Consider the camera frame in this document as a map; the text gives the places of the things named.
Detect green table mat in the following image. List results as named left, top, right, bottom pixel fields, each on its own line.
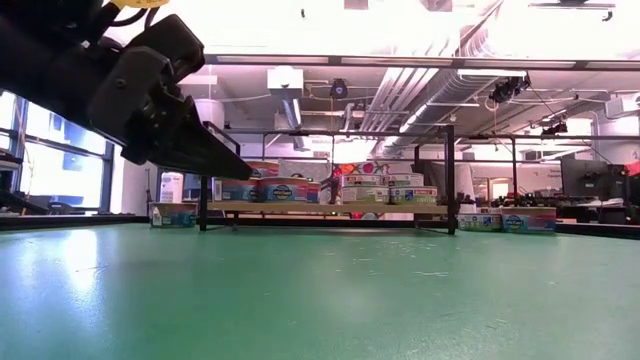
left=0, top=223, right=640, bottom=360

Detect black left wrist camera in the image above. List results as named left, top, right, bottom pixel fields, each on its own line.
left=126, top=13, right=207, bottom=85

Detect black overhead camera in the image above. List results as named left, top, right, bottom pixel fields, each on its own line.
left=329, top=78, right=350, bottom=100

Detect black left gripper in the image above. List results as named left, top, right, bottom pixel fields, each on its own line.
left=87, top=46, right=254, bottom=182

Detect white ceiling box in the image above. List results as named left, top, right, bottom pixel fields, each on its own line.
left=266, top=67, right=305, bottom=99

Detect white plastic container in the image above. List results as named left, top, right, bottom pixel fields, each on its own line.
left=159, top=172, right=185, bottom=204

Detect cans on low shelf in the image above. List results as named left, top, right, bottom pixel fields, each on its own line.
left=329, top=160, right=394, bottom=221

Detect wooden shelf board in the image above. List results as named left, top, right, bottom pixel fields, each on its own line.
left=207, top=201, right=450, bottom=216

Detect computer monitor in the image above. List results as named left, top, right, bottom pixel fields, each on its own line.
left=559, top=158, right=627, bottom=202

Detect black wire shelf end frame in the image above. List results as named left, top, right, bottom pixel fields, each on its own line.
left=198, top=120, right=243, bottom=233
left=412, top=124, right=458, bottom=236

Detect yellow tape tag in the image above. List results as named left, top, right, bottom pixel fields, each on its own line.
left=110, top=0, right=172, bottom=9

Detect black metal rig frame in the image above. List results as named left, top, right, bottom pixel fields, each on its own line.
left=0, top=213, right=640, bottom=241

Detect black hanging camera rig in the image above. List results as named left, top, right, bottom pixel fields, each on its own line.
left=488, top=74, right=532, bottom=105

